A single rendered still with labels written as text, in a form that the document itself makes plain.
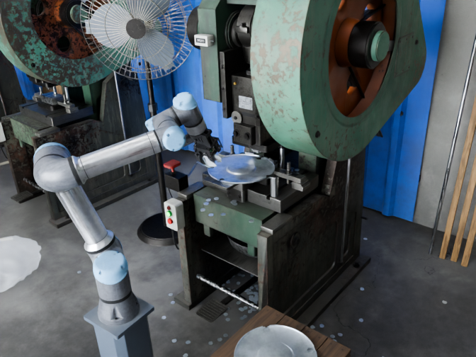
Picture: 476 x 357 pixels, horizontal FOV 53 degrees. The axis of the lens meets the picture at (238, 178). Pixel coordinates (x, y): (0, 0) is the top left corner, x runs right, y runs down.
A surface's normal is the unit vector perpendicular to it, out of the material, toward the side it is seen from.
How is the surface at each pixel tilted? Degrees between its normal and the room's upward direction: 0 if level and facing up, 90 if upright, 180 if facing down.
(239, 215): 90
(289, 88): 97
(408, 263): 0
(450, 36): 90
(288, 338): 0
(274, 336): 0
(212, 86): 90
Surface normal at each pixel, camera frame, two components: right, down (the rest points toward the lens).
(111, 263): 0.01, -0.83
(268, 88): -0.62, 0.52
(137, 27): 0.01, 0.54
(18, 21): 0.75, 0.28
